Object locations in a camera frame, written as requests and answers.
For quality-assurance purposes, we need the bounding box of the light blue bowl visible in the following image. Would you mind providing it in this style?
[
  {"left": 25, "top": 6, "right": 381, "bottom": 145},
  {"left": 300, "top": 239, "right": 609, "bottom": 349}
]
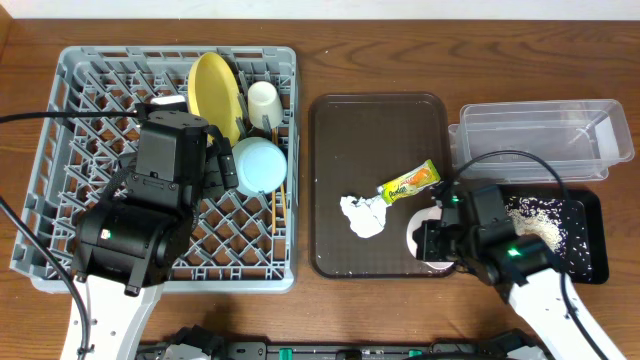
[{"left": 232, "top": 137, "right": 287, "bottom": 197}]

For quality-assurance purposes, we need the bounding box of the white small plate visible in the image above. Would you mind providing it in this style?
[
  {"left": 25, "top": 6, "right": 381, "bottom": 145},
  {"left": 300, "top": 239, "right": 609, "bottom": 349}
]
[{"left": 406, "top": 206, "right": 454, "bottom": 271}]

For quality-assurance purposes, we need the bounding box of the yellow plate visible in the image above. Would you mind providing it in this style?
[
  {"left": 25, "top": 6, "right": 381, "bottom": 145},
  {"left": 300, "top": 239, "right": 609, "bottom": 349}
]
[{"left": 187, "top": 53, "right": 243, "bottom": 145}]

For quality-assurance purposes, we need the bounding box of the cream cup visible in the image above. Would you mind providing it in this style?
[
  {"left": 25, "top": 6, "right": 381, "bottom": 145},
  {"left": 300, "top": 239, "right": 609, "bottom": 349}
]
[{"left": 247, "top": 81, "right": 284, "bottom": 129}]

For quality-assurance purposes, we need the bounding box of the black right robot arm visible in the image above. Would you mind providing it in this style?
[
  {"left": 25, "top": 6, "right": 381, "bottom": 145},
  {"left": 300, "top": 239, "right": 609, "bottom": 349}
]
[{"left": 413, "top": 182, "right": 624, "bottom": 359}]

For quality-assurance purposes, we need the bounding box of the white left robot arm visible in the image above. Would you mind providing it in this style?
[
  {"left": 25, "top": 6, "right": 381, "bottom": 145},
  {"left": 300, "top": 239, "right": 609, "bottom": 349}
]
[{"left": 67, "top": 97, "right": 239, "bottom": 359}]

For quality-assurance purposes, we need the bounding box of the grey dishwasher rack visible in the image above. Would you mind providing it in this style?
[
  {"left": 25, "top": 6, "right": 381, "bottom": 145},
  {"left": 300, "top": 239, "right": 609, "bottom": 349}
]
[{"left": 10, "top": 46, "right": 299, "bottom": 294}]

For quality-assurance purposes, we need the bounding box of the rice food waste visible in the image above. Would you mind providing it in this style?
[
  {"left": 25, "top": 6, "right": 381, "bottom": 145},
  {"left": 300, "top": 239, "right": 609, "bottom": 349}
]
[{"left": 505, "top": 196, "right": 594, "bottom": 283}]

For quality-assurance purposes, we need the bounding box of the Apollo snack wrapper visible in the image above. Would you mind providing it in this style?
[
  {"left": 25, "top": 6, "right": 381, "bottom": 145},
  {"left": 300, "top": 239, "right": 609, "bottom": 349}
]
[{"left": 376, "top": 160, "right": 441, "bottom": 205}]

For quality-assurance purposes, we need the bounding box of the crumpled white tissue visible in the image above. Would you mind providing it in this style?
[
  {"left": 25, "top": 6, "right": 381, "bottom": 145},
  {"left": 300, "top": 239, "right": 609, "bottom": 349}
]
[{"left": 340, "top": 195, "right": 389, "bottom": 239}]

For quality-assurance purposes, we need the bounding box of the black tray bin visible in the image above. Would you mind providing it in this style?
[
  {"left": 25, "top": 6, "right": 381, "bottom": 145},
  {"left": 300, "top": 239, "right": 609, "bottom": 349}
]
[{"left": 500, "top": 184, "right": 609, "bottom": 284}]

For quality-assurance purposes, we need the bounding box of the clear plastic bin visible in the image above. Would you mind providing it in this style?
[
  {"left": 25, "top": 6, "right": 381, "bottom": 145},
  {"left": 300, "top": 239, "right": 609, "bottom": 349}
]
[{"left": 448, "top": 99, "right": 635, "bottom": 184}]

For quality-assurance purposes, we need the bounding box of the brown serving tray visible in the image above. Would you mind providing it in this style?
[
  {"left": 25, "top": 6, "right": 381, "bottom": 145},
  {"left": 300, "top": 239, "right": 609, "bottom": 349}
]
[{"left": 309, "top": 93, "right": 452, "bottom": 279}]

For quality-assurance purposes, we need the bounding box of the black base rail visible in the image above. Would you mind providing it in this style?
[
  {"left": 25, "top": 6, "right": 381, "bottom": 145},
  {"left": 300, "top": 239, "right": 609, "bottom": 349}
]
[{"left": 135, "top": 326, "right": 552, "bottom": 360}]

